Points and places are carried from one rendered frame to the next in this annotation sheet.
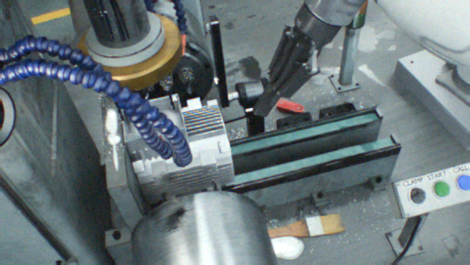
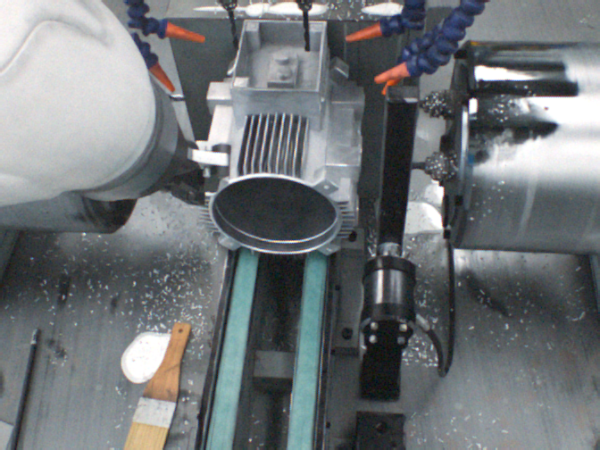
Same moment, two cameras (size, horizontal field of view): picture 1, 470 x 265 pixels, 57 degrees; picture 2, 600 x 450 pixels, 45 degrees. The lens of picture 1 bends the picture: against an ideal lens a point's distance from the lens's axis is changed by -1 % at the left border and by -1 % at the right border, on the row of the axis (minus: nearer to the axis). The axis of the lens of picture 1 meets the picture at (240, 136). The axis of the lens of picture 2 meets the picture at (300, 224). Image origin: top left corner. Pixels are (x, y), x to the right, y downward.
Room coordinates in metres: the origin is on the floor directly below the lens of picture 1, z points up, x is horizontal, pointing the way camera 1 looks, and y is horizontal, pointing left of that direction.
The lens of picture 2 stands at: (0.82, -0.44, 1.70)
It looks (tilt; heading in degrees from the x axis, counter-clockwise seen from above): 54 degrees down; 109
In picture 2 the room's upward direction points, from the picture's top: 5 degrees counter-clockwise
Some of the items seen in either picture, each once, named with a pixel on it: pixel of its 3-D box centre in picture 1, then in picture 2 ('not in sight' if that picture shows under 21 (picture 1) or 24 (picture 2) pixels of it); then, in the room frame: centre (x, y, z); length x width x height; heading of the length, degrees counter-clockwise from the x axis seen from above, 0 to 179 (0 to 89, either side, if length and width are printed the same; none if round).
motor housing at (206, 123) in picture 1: (182, 151); (284, 154); (0.61, 0.13, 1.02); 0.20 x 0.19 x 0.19; 99
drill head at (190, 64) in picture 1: (160, 52); (557, 149); (0.94, 0.19, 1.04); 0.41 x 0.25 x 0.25; 10
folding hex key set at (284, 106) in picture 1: (289, 107); not in sight; (0.90, -0.16, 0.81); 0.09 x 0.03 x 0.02; 60
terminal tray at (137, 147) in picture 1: (155, 128); (281, 77); (0.61, 0.17, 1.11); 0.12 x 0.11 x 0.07; 99
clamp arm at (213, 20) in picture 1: (220, 64); (395, 184); (0.77, 0.03, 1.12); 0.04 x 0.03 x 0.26; 100
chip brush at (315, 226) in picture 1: (302, 228); (162, 391); (0.50, -0.13, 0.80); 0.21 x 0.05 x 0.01; 93
